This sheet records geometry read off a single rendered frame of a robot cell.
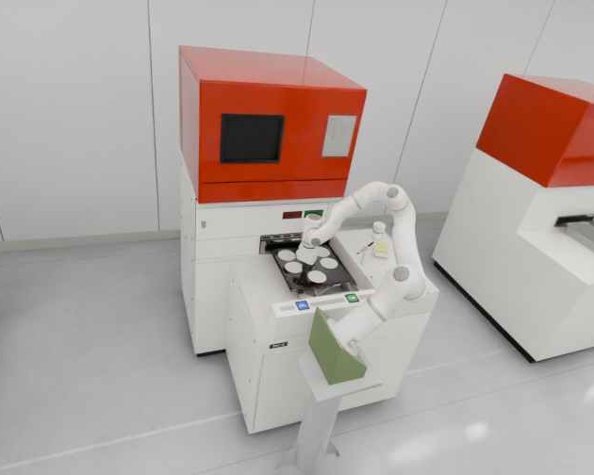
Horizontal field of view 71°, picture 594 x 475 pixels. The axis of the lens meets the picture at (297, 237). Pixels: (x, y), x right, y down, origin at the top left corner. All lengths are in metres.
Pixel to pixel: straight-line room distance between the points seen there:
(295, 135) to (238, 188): 0.39
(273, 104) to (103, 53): 1.71
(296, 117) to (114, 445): 1.96
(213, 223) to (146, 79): 1.54
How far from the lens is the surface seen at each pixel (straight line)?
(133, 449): 2.63
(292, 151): 2.09
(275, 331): 1.93
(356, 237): 2.50
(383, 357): 2.45
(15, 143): 3.67
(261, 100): 1.96
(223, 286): 2.51
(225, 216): 2.22
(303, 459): 2.44
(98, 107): 3.50
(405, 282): 1.67
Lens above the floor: 2.25
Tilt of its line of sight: 33 degrees down
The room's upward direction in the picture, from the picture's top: 9 degrees clockwise
